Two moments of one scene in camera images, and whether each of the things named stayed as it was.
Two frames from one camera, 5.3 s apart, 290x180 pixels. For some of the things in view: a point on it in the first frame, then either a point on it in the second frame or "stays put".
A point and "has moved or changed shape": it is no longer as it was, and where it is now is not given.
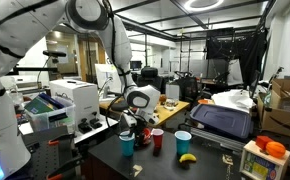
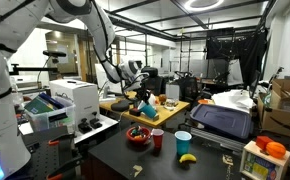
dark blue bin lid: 232,121 stays put
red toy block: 262,141 stays put
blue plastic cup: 127,138 has moved or changed shape
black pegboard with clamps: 52,156 stays put
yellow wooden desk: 163,113 stays put
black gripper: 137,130 → 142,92
